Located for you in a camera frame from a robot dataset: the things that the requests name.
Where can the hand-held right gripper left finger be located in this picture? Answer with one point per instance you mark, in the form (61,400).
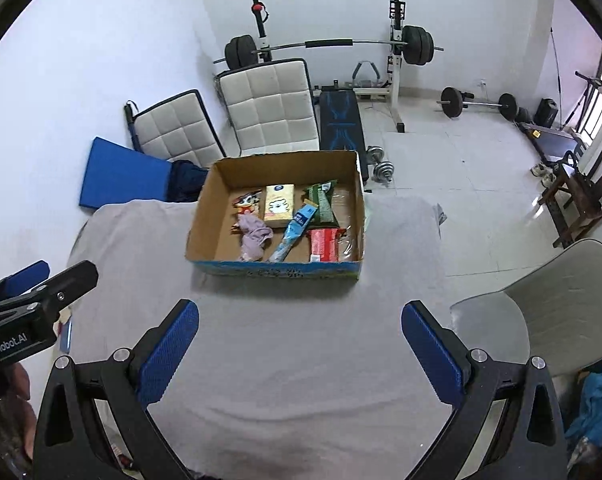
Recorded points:
(168,355)

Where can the small black speaker box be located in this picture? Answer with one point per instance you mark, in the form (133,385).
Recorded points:
(546,112)

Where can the light blue snack packet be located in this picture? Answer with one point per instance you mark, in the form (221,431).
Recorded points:
(293,232)

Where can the grey table cloth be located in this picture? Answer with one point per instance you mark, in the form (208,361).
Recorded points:
(281,340)

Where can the dark wooden chair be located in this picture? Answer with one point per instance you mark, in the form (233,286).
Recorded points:
(578,195)

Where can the beige plastic chair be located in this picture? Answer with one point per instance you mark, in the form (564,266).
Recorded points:
(551,305)

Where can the orange snack packet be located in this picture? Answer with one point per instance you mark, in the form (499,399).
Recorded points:
(247,201)

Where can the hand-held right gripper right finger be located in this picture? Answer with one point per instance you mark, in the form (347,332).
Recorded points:
(431,355)

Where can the dark blue cloth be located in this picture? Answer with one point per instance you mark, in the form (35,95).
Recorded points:
(186,182)

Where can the red snack packet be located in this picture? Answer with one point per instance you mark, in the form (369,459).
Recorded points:
(325,245)

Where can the grey sock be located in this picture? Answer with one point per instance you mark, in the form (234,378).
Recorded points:
(255,237)

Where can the chrome dumbbell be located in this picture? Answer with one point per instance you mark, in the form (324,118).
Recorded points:
(383,172)

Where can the thin upright pole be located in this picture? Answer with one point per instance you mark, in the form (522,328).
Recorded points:
(556,67)

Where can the black treadmill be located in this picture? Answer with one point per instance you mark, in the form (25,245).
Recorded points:
(553,142)

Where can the black tripod stand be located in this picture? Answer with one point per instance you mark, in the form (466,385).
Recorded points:
(588,97)

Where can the white barbell rack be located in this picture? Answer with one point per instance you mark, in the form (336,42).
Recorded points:
(396,85)

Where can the large white padded chair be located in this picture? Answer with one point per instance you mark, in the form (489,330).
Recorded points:
(271,110)

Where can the green snack packet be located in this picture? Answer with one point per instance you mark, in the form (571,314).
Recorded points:
(323,202)

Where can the person's left hand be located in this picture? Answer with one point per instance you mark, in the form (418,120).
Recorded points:
(6,410)

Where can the blue phone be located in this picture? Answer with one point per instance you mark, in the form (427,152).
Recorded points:
(67,335)

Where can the yellow tissue pack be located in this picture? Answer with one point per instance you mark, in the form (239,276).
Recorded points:
(279,205)

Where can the paper scrap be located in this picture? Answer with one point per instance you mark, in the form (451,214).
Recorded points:
(440,212)

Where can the black weight bench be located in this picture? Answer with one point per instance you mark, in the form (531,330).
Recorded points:
(341,125)

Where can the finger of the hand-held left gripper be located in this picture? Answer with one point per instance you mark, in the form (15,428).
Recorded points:
(23,277)
(66,285)

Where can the blue foam mat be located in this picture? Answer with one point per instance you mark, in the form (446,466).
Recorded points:
(123,175)

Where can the cardboard box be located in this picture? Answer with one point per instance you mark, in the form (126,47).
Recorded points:
(221,210)

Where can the small white padded chair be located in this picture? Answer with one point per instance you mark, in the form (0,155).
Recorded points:
(176,127)

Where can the black folded pole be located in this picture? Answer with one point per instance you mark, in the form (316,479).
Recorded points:
(132,127)

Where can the pair of white shoes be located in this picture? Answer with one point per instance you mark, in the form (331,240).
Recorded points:
(543,172)

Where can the short barbell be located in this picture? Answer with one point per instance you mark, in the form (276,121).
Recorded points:
(451,101)

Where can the long barbell with black plates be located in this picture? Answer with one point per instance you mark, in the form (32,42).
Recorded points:
(416,45)

